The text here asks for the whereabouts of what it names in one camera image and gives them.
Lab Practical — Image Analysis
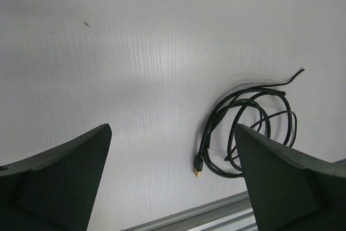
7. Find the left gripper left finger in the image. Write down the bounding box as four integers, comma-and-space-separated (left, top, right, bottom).
1, 124, 112, 230

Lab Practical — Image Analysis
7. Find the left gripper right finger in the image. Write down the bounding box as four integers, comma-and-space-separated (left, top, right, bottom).
235, 124, 345, 230

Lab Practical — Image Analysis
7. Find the black cable bundle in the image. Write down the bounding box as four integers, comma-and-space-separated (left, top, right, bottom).
192, 68, 306, 180

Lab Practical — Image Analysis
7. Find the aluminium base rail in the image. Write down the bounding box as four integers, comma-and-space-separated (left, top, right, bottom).
129, 192, 258, 230

